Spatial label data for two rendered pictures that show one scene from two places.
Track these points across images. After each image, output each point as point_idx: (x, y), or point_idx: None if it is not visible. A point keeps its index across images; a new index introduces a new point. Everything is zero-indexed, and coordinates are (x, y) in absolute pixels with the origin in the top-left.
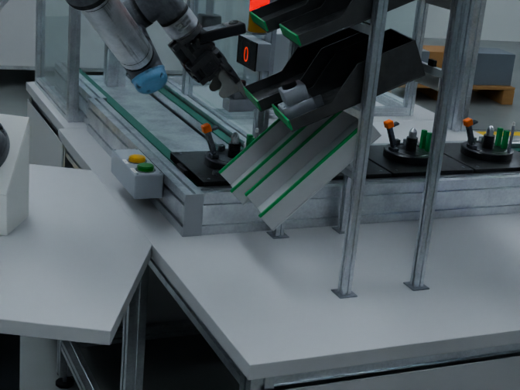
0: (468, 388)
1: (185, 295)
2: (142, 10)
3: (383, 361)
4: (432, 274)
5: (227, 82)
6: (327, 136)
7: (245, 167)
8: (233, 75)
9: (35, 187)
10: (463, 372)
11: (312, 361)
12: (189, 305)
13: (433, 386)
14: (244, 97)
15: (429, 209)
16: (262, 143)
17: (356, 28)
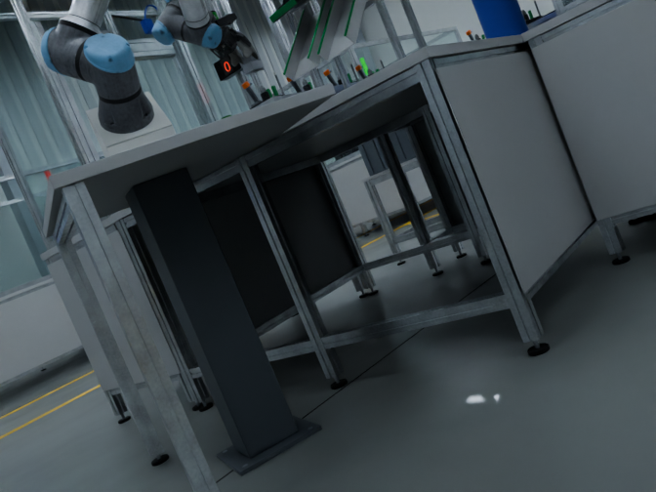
0: (505, 73)
1: (332, 103)
2: (180, 6)
3: (470, 50)
4: None
5: (244, 48)
6: (337, 8)
7: (295, 66)
8: (246, 40)
9: None
10: (498, 61)
11: (446, 47)
12: (341, 102)
13: (493, 70)
14: (257, 57)
15: (413, 17)
16: (296, 50)
17: None
